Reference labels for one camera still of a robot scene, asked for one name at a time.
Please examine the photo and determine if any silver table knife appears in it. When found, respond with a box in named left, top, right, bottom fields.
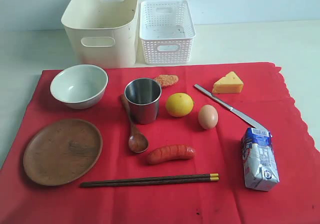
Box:
left=194, top=84, right=268, bottom=132

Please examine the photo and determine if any white ceramic bowl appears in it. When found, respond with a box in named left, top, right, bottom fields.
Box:
left=50, top=65, right=109, bottom=110

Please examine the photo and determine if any white perforated plastic basket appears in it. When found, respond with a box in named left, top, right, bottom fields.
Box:
left=139, top=0, right=196, bottom=65

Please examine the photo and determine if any red tablecloth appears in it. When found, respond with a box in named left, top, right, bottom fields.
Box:
left=0, top=63, right=320, bottom=223

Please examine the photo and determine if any brown egg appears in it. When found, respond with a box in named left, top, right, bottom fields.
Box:
left=198, top=105, right=219, bottom=130

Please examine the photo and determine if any wooden spoon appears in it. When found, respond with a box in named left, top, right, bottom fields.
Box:
left=120, top=94, right=149, bottom=153

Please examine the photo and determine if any round wooden plate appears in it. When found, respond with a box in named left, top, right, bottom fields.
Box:
left=22, top=119, right=103, bottom=186

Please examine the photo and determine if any yellow cheese wedge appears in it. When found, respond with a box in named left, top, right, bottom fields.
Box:
left=212, top=71, right=244, bottom=94

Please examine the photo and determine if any upper wooden chopstick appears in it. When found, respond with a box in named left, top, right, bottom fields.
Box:
left=83, top=173, right=219, bottom=184

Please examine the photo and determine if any breaded chicken nugget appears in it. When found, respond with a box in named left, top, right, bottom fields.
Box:
left=154, top=74, right=179, bottom=88

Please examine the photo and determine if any blue white milk carton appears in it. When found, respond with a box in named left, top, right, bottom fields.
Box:
left=241, top=127, right=280, bottom=191

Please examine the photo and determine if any red sausage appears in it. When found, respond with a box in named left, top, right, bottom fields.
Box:
left=146, top=144, right=196, bottom=164

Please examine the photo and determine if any stainless steel cup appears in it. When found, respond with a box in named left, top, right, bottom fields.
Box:
left=124, top=78, right=162, bottom=124

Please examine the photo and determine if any large cream plastic bin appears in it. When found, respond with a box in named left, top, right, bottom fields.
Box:
left=61, top=0, right=139, bottom=68

